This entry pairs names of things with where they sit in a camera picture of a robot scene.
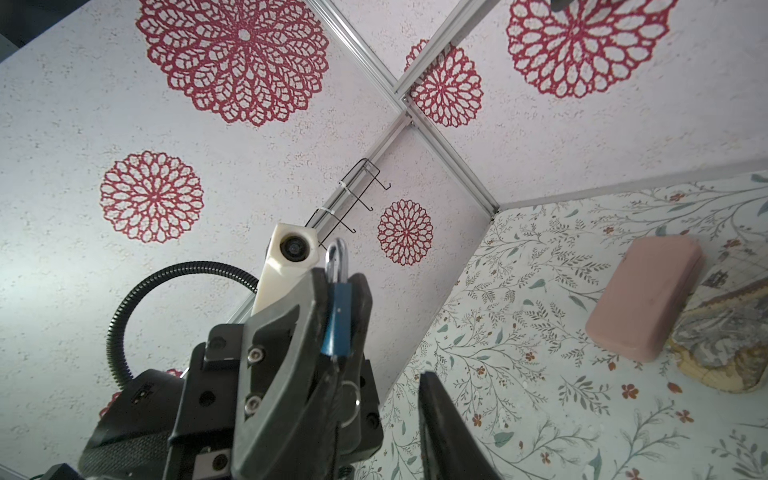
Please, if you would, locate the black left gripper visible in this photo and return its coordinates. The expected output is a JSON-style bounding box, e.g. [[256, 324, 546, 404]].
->
[[77, 266, 385, 480]]

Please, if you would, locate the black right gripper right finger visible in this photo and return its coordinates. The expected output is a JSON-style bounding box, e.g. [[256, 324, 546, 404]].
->
[[418, 371, 501, 479]]

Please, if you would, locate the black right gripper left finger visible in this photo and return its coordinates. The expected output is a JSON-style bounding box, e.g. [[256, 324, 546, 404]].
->
[[284, 359, 341, 479]]

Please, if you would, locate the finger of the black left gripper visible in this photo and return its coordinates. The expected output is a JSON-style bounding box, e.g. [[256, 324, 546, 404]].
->
[[344, 273, 373, 428]]

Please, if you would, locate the blue padlock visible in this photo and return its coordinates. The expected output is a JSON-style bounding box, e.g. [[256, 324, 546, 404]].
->
[[321, 238, 352, 358]]

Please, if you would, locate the pink rectangular case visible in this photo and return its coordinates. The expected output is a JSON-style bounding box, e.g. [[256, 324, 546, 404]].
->
[[585, 235, 704, 363]]

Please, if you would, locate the patterned cream pouch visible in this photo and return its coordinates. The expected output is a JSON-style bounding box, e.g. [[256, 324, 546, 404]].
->
[[669, 242, 767, 394]]

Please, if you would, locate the black wire wall rack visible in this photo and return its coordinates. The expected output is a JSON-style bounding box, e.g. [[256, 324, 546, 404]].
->
[[305, 158, 391, 248]]

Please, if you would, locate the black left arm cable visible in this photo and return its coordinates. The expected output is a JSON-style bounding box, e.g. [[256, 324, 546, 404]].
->
[[106, 260, 260, 390]]

